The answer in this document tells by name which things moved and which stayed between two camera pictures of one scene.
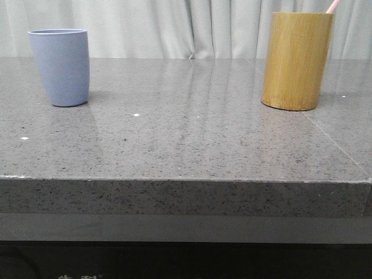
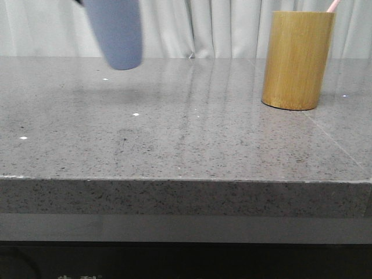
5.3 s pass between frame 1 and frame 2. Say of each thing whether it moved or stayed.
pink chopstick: stayed
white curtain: stayed
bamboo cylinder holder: stayed
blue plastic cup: moved
